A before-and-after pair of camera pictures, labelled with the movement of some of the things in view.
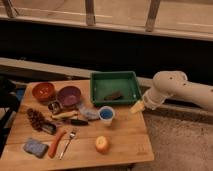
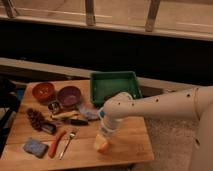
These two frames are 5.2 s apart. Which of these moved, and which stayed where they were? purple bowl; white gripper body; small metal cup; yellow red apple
Moved: white gripper body
Stayed: yellow red apple; purple bowl; small metal cup
